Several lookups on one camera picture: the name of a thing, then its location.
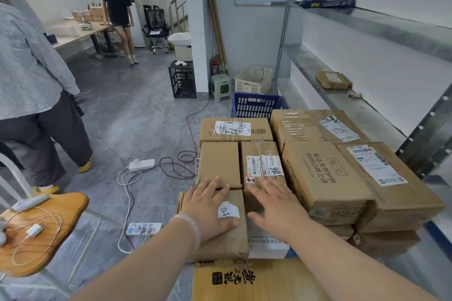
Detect person's left hand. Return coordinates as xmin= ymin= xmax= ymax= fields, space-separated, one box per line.
xmin=179 ymin=176 xmax=241 ymax=243

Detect person's right hand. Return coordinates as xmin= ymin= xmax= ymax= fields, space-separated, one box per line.
xmin=246 ymin=177 xmax=314 ymax=243

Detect white router box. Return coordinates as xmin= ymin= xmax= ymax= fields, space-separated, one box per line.
xmin=247 ymin=221 xmax=290 ymax=260

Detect box with Chinese print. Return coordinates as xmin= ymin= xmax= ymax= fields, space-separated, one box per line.
xmin=281 ymin=141 xmax=375 ymax=226

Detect box with torn label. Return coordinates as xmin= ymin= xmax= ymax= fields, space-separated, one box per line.
xmin=175 ymin=190 xmax=250 ymax=262

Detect plain small cardboard box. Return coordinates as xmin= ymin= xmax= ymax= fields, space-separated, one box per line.
xmin=196 ymin=141 xmax=242 ymax=190

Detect large brown box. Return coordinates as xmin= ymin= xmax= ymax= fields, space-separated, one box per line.
xmin=324 ymin=223 xmax=355 ymax=240
xmin=347 ymin=229 xmax=421 ymax=259

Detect taped box two labels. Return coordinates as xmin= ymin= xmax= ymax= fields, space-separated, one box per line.
xmin=241 ymin=140 xmax=287 ymax=212

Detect box with scribbled label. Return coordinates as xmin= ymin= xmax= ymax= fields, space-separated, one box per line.
xmin=199 ymin=117 xmax=274 ymax=146

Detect cardboard box with white label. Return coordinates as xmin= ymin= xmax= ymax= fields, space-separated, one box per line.
xmin=335 ymin=142 xmax=446 ymax=234

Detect metal shelving rack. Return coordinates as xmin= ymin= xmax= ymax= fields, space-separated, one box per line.
xmin=274 ymin=0 xmax=452 ymax=301

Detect person's left forearm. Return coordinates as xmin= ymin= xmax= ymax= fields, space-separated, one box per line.
xmin=70 ymin=219 xmax=198 ymax=301

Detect person's right forearm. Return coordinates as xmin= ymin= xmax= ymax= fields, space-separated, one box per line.
xmin=288 ymin=219 xmax=438 ymax=301

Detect white power strip with plugs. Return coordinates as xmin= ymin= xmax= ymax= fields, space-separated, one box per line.
xmin=126 ymin=222 xmax=163 ymax=237

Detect yellow printed cardboard box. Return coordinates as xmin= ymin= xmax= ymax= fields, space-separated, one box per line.
xmin=192 ymin=258 xmax=329 ymax=301

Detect dark blue plastic crate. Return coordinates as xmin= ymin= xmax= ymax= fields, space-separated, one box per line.
xmin=231 ymin=92 xmax=290 ymax=120

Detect black plastic crate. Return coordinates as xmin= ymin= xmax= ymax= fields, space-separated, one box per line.
xmin=168 ymin=61 xmax=197 ymax=99

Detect green plastic stool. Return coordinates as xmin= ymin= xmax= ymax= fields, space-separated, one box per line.
xmin=210 ymin=74 xmax=232 ymax=102

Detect cream plastic basket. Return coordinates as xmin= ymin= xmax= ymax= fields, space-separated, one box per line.
xmin=234 ymin=66 xmax=274 ymax=95

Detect office chair with castors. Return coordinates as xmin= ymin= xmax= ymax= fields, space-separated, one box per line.
xmin=150 ymin=38 xmax=170 ymax=55

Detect white round chair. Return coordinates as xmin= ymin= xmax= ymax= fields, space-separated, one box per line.
xmin=168 ymin=32 xmax=193 ymax=62

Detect white charger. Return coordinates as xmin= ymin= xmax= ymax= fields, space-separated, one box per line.
xmin=25 ymin=223 xmax=45 ymax=240

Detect white plastic device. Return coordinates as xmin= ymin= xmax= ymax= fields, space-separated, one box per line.
xmin=11 ymin=194 xmax=51 ymax=212

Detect wooden poles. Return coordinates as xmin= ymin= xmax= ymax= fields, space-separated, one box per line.
xmin=207 ymin=0 xmax=228 ymax=72

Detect metal stair railing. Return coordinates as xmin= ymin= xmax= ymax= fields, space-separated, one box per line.
xmin=168 ymin=0 xmax=187 ymax=33

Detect blue packet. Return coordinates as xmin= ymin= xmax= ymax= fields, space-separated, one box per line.
xmin=300 ymin=0 xmax=356 ymax=9

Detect white standing air conditioner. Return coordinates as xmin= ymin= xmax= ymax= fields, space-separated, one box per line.
xmin=113 ymin=0 xmax=147 ymax=48

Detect long wooden work table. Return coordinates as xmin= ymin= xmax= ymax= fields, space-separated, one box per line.
xmin=46 ymin=20 xmax=117 ymax=60

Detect pile of small parcels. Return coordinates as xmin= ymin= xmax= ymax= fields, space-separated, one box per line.
xmin=72 ymin=4 xmax=106 ymax=26

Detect translucent white bracelet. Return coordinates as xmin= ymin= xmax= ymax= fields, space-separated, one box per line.
xmin=169 ymin=214 xmax=202 ymax=252

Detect white wire cart grey handle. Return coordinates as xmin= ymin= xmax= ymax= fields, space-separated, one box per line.
xmin=195 ymin=129 xmax=201 ymax=185

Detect white power cable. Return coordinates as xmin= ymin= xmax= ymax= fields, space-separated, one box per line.
xmin=116 ymin=166 xmax=149 ymax=254

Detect dark red cable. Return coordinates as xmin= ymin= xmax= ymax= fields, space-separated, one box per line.
xmin=157 ymin=99 xmax=212 ymax=180

